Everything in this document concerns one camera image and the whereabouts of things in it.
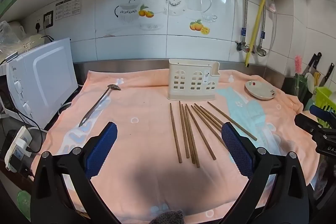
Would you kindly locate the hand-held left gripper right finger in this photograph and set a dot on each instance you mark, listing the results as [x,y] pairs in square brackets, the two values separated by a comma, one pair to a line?
[236,146]

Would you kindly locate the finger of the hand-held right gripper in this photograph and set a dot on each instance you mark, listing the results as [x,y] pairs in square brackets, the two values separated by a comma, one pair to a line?
[305,123]
[319,111]

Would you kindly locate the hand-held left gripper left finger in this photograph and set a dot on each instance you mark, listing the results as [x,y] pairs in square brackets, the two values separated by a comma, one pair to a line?
[103,144]

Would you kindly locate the cream plastic utensil holder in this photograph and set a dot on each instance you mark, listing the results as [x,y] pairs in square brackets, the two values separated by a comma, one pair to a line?
[187,82]

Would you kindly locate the green plastic basket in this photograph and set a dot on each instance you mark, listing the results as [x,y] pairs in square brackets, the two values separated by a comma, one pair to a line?
[324,98]

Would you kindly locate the green glass jar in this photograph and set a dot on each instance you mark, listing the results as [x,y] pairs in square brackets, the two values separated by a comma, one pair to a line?
[300,88]

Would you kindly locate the long metal spoon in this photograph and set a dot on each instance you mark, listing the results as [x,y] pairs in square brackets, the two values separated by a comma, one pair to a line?
[98,106]

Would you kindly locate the peach printed towel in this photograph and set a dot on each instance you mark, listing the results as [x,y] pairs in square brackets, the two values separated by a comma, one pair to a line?
[141,134]

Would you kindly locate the pink bottle brush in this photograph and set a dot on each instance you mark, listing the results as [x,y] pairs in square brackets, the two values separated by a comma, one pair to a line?
[298,65]

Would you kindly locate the small cherry print plate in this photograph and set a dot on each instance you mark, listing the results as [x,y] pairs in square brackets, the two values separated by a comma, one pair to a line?
[260,90]

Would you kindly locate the metal water valve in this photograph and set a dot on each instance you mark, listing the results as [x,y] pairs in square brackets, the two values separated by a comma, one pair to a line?
[261,51]
[242,46]

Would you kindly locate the white power strip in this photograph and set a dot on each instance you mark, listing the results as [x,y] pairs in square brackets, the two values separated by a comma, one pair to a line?
[15,150]

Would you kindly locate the white microwave oven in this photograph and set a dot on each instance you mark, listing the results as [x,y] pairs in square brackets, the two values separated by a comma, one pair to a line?
[47,74]

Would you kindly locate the clear plastic bag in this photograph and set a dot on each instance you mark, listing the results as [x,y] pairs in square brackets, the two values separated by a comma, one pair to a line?
[9,35]

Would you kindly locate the black wall switch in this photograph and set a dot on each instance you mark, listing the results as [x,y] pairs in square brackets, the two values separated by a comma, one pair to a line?
[48,19]

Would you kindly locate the wall notice stickers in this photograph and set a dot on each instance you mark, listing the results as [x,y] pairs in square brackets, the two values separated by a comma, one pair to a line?
[71,6]

